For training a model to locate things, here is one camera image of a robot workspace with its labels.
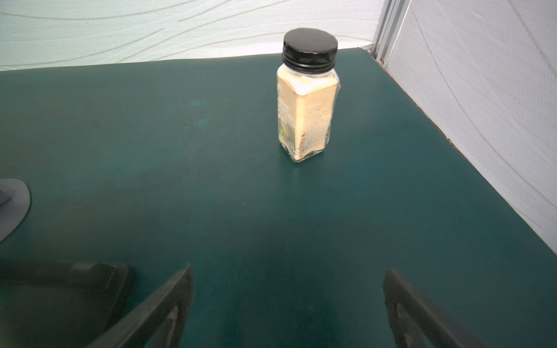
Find grey phone stand right front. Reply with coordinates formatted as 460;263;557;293
0;178;31;241

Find black horizontal phone stand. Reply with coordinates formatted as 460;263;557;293
1;260;135;347

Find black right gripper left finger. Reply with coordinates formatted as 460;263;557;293
89;267;194;347

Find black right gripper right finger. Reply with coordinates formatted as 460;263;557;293
382;268;487;347

